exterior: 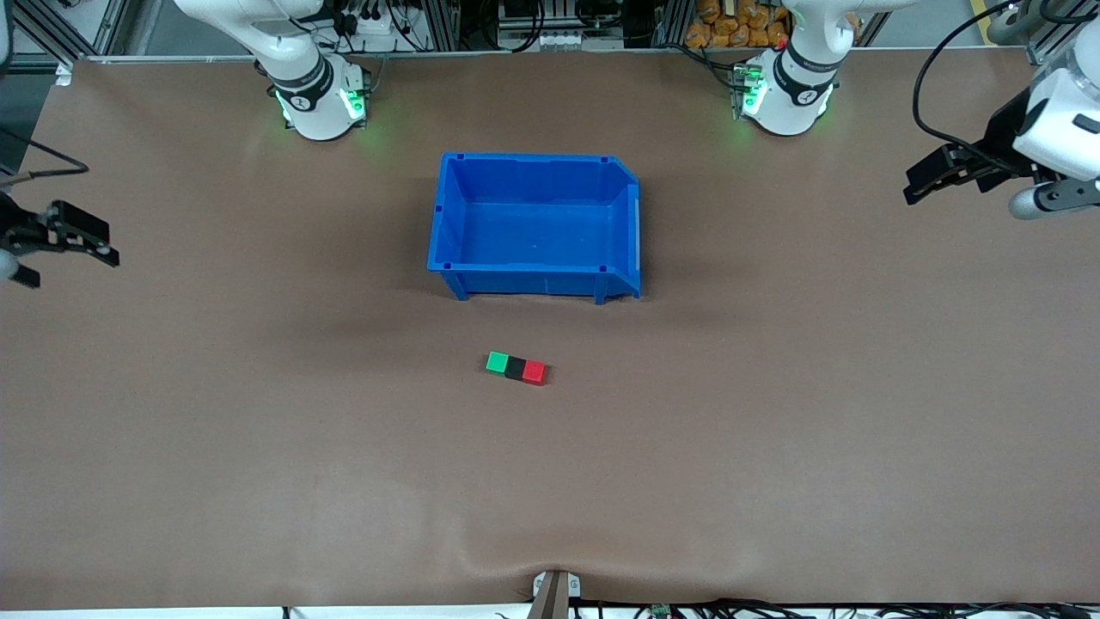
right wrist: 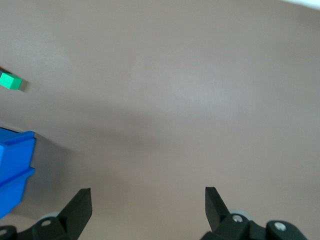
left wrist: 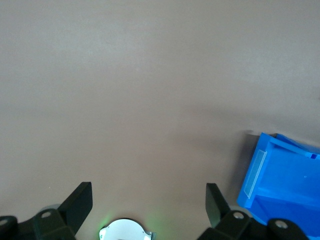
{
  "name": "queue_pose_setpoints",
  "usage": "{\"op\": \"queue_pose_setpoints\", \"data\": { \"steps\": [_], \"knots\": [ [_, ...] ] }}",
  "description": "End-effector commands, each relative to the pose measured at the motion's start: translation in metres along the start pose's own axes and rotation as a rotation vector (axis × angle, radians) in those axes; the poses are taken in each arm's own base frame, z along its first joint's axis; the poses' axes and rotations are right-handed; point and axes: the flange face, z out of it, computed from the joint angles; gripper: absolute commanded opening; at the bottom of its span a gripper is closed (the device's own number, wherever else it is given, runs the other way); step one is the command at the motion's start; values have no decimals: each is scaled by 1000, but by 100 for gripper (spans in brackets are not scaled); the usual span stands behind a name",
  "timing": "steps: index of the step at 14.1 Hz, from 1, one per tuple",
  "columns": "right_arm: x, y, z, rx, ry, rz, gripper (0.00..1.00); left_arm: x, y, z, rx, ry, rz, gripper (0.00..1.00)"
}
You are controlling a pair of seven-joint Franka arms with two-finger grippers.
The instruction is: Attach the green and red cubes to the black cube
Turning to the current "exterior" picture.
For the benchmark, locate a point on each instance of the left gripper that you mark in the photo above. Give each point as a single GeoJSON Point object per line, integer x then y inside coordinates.
{"type": "Point", "coordinates": [1002, 140]}

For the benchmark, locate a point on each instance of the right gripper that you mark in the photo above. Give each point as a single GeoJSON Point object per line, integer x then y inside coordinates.
{"type": "Point", "coordinates": [12, 228]}

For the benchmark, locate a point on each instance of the green cube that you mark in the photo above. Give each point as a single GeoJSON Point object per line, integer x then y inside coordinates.
{"type": "Point", "coordinates": [497, 363]}

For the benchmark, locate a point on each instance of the black cube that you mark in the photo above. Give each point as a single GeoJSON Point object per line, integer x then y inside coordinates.
{"type": "Point", "coordinates": [515, 368]}

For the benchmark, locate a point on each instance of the red cube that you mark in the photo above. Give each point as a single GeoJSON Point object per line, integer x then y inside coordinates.
{"type": "Point", "coordinates": [534, 372]}

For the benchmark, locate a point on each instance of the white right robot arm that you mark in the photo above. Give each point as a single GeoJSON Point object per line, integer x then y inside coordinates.
{"type": "Point", "coordinates": [314, 103]}

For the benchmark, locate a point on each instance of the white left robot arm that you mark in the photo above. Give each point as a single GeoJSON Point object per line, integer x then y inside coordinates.
{"type": "Point", "coordinates": [795, 103]}

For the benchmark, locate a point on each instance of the orange snack bag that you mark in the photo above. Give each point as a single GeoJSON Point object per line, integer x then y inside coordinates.
{"type": "Point", "coordinates": [735, 24]}

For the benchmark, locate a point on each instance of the white power strip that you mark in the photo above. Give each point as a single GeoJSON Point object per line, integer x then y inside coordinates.
{"type": "Point", "coordinates": [378, 26]}

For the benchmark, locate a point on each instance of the white terminal block row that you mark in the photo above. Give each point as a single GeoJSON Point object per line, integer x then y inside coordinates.
{"type": "Point", "coordinates": [559, 39]}

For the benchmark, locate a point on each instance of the blue plastic storage bin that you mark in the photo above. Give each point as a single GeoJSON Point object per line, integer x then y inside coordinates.
{"type": "Point", "coordinates": [537, 228]}

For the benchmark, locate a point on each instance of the brown table mat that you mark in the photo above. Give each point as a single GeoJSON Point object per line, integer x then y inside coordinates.
{"type": "Point", "coordinates": [550, 490]}

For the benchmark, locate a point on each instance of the aluminium frame profile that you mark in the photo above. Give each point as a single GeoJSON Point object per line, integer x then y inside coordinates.
{"type": "Point", "coordinates": [51, 30]}
{"type": "Point", "coordinates": [1044, 30]}

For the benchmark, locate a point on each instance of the metal clamp bracket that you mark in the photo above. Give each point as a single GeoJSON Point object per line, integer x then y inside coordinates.
{"type": "Point", "coordinates": [555, 593]}

